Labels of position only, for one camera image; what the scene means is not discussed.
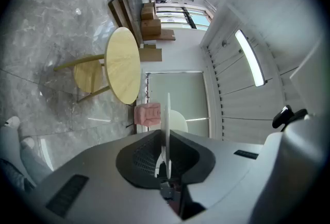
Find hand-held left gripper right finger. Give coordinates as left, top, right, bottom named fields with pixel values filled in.
left=170, top=114, right=328, bottom=224

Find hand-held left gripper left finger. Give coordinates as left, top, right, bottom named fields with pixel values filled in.
left=23, top=129, right=183, bottom=224

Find white plate of food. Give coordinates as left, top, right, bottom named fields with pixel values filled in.
left=154, top=92, right=173, bottom=180

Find white round chair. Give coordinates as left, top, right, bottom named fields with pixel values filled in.
left=170, top=109, right=189, bottom=133

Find black device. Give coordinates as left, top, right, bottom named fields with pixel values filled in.
left=272, top=105, right=309, bottom=130

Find person's gray trousers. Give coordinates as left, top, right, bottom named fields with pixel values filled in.
left=0, top=125, right=54, bottom=194

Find pink armchair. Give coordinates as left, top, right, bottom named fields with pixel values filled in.
left=134, top=102, right=162, bottom=126

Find person's white shoe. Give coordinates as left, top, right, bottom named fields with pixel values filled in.
left=20, top=137, right=36, bottom=149
left=4, top=115, right=21, bottom=129

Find frosted glass door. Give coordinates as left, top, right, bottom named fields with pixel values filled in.
left=145, top=71, right=210, bottom=137

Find long ceiling light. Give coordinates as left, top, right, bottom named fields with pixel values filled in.
left=234, top=29, right=267, bottom=88

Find round wooden table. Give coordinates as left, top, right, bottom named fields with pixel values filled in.
left=53, top=26, right=142, bottom=106

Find flat cardboard sheet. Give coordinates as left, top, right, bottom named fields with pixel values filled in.
left=138, top=47, right=163, bottom=62
left=143, top=29, right=176, bottom=42

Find large cardboard box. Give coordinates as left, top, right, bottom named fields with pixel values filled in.
left=140, top=19, right=162, bottom=36

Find small cardboard box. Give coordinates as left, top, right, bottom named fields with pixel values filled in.
left=140, top=3, right=156, bottom=21

